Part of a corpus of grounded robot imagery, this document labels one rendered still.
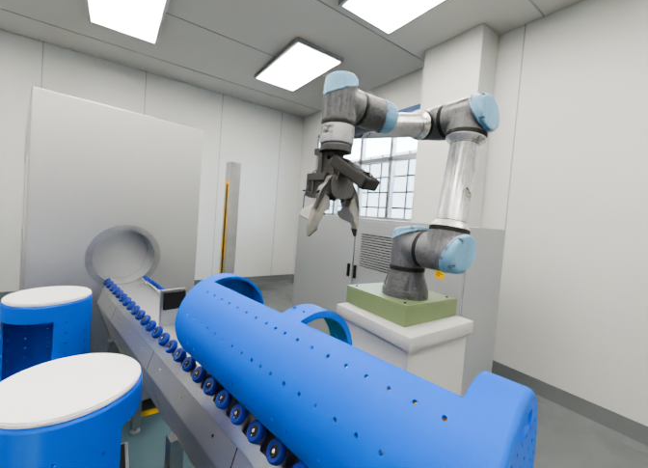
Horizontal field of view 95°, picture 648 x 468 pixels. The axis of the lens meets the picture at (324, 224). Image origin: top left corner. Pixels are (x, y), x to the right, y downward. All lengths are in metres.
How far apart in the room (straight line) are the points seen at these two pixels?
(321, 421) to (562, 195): 2.95
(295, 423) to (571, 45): 3.49
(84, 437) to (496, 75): 3.83
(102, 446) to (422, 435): 0.66
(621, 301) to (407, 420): 2.79
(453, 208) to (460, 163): 0.13
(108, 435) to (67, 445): 0.07
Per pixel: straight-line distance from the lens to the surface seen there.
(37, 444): 0.86
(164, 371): 1.25
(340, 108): 0.67
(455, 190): 0.95
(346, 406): 0.55
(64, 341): 1.65
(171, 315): 1.51
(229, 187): 1.68
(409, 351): 0.89
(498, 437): 0.49
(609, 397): 3.38
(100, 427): 0.87
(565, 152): 3.32
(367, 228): 2.67
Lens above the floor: 1.46
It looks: 2 degrees down
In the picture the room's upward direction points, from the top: 4 degrees clockwise
